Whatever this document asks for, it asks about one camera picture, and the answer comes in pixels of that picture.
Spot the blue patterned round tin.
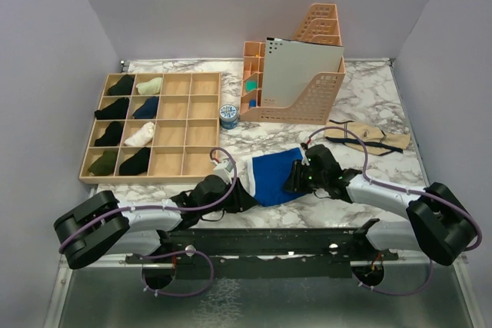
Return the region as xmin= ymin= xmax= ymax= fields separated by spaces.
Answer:
xmin=219 ymin=104 xmax=239 ymax=130

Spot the beige underwear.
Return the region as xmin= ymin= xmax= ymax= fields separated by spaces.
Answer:
xmin=325 ymin=120 xmax=411 ymax=156

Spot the dark green rolled sock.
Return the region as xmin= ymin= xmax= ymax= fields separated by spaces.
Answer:
xmin=88 ymin=150 xmax=118 ymax=176

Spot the grey white folder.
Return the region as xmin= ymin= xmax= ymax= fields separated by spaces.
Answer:
xmin=261 ymin=38 xmax=344 ymax=108

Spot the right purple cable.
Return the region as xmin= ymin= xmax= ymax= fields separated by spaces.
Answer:
xmin=307 ymin=126 xmax=484 ymax=297

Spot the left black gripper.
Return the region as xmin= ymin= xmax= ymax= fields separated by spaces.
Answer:
xmin=200 ymin=177 xmax=258 ymax=217

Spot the black rolled sock bottom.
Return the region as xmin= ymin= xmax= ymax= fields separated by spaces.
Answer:
xmin=118 ymin=147 xmax=151 ymax=176

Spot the black rolled sock top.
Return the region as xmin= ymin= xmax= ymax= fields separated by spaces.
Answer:
xmin=107 ymin=75 xmax=135 ymax=96

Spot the black rolled sock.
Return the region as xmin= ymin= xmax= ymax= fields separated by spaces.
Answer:
xmin=94 ymin=121 xmax=124 ymax=147
xmin=95 ymin=98 xmax=130 ymax=120
xmin=118 ymin=147 xmax=151 ymax=176
xmin=107 ymin=75 xmax=135 ymax=96

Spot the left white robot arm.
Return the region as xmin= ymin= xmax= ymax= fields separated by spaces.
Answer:
xmin=54 ymin=175 xmax=259 ymax=270

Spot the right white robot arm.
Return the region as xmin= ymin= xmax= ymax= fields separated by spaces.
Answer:
xmin=283 ymin=144 xmax=479 ymax=266

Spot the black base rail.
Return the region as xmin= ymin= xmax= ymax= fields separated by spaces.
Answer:
xmin=126 ymin=228 xmax=397 ymax=279

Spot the white rolled sock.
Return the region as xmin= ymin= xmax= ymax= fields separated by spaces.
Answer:
xmin=124 ymin=122 xmax=155 ymax=147

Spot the wooden compartment tray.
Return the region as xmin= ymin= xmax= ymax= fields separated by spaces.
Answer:
xmin=79 ymin=72 xmax=221 ymax=184

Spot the navy rolled sock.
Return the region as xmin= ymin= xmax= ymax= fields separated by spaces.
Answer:
xmin=132 ymin=96 xmax=159 ymax=119

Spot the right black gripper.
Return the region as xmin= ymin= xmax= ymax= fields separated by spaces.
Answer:
xmin=281 ymin=159 xmax=327 ymax=194

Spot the pale green rolled sock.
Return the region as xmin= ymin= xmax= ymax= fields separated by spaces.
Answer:
xmin=136 ymin=77 xmax=163 ymax=95

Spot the blue boxer underwear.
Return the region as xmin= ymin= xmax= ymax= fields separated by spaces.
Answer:
xmin=247 ymin=147 xmax=304 ymax=207

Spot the peach file organizer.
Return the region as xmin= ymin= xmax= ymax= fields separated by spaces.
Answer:
xmin=240 ymin=3 xmax=345 ymax=124

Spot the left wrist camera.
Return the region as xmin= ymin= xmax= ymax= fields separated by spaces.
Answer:
xmin=213 ymin=159 xmax=234 ymax=184

